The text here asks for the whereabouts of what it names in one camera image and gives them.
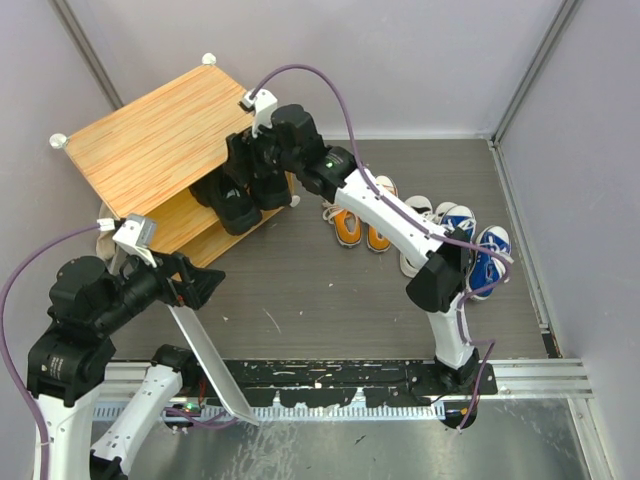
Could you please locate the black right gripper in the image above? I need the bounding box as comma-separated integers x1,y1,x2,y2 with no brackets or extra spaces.
222,120,301,186

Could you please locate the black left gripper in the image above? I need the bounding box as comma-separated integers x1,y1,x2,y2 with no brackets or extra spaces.
96,239,225,330

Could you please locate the wooden shoe cabinet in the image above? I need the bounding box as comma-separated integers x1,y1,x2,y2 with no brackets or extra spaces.
48,51,302,269

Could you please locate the white cabinet door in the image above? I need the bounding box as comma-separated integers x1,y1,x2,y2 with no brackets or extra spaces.
168,306,259,425

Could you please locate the orange sneaker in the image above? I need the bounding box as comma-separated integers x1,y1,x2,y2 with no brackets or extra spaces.
322,201,362,248
364,173,399,254

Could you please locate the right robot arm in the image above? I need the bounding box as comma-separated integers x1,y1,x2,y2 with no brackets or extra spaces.
225,101,479,394

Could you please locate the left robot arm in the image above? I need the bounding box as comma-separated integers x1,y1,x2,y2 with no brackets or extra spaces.
27,253,225,479

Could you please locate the black white sneaker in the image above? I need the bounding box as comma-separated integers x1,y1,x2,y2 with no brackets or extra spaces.
399,195,435,279

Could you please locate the left blue sneaker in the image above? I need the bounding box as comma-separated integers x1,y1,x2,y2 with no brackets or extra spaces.
433,202,477,240

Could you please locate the blue sneaker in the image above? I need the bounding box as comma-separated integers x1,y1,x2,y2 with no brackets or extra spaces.
467,226,512,291
433,202,477,240

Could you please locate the right blue sneaker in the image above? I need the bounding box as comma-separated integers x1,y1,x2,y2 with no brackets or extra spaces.
467,226,512,291

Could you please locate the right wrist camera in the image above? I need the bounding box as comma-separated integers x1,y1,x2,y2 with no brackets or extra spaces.
239,88,278,138

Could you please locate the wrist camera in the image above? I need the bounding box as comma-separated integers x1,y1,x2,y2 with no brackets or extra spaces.
113,214,157,268
239,88,278,138

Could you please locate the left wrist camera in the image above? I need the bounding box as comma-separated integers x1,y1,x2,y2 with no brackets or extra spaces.
113,214,157,268

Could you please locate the grey slotted cable duct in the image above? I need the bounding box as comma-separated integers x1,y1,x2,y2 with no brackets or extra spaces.
89,402,447,422

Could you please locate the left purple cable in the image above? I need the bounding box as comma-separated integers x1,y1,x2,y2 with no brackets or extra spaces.
0,219,115,480

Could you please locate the purple cable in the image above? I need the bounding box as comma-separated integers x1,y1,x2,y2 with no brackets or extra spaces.
246,63,513,431
0,219,115,480

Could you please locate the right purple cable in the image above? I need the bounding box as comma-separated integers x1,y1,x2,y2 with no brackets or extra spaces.
246,63,513,431

